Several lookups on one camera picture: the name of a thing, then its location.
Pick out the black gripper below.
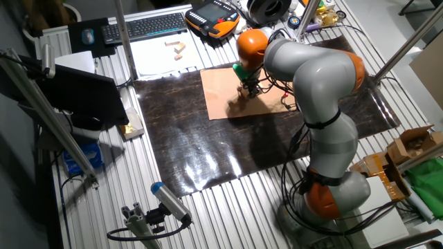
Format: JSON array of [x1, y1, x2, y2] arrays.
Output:
[[242, 76, 262, 100]]

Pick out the brown cardboard sheet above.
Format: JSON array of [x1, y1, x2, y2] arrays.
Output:
[[199, 67, 297, 121]]

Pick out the dark marble pattern mat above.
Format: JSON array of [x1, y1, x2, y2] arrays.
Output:
[[133, 34, 401, 198]]

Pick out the orange black teach pendant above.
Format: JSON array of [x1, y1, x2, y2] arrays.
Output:
[[185, 0, 241, 38]]

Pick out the white paper stack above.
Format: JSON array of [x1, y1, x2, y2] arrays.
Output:
[[129, 29, 205, 79]]

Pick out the yellow gold packaged items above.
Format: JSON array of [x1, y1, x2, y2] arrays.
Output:
[[313, 0, 338, 28]]

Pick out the clear box gold content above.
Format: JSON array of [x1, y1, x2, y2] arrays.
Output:
[[119, 107, 145, 140]]

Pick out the black keyboard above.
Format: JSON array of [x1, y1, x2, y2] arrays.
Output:
[[100, 12, 188, 45]]

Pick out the brown taped cardboard box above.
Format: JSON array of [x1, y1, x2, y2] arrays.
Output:
[[349, 151, 413, 202]]

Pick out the open brown cardboard box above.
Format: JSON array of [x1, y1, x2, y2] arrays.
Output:
[[386, 124, 443, 165]]

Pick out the black monitor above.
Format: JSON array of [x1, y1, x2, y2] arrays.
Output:
[[19, 55, 129, 126]]

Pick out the grey computer mouse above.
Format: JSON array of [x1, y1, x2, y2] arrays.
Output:
[[81, 28, 95, 45]]

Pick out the brown cardboard panel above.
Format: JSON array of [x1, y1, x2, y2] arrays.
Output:
[[410, 41, 443, 111]]

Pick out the short aluminium profile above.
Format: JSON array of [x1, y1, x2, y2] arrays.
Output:
[[120, 203, 162, 249]]

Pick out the thin aluminium strut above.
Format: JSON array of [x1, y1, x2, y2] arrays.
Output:
[[397, 141, 443, 174]]

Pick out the white sheet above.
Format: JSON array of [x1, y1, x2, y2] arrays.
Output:
[[55, 50, 96, 74]]

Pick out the blue tissue pack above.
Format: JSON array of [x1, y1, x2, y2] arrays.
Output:
[[62, 142, 104, 176]]

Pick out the white flat box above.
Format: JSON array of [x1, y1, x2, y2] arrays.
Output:
[[341, 176, 410, 248]]

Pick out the black mouse pad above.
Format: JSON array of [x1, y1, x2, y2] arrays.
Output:
[[68, 17, 117, 58]]

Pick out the black chair base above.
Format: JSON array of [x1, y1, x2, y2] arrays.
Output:
[[397, 0, 443, 17]]

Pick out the green cloth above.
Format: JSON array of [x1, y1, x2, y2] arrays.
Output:
[[406, 158, 443, 219]]

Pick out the white paper roll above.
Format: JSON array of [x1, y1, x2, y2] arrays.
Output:
[[404, 188, 435, 224]]

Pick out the long aluminium strut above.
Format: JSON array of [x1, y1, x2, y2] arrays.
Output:
[[0, 48, 100, 187]]

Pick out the green gripper mount adapter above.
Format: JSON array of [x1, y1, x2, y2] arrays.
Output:
[[232, 63, 255, 82]]

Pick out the black gripper cable bundle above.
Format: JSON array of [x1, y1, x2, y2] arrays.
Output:
[[257, 67, 299, 111]]

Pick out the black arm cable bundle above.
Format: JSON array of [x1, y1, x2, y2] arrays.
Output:
[[280, 120, 399, 238]]

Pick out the upright aluminium profile post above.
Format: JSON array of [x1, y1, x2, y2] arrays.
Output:
[[296, 0, 321, 39], [114, 0, 138, 80]]

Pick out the silver camera blue cap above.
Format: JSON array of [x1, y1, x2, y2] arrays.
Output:
[[151, 182, 193, 224]]

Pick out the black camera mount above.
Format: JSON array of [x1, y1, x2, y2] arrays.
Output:
[[145, 203, 168, 234]]

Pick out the slanted aluminium post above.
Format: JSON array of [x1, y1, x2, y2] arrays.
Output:
[[373, 3, 443, 82]]

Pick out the black camera cable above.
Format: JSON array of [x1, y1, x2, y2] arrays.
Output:
[[106, 217, 191, 242]]

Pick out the silver cylindrical camera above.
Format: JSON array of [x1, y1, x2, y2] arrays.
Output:
[[41, 44, 56, 79]]

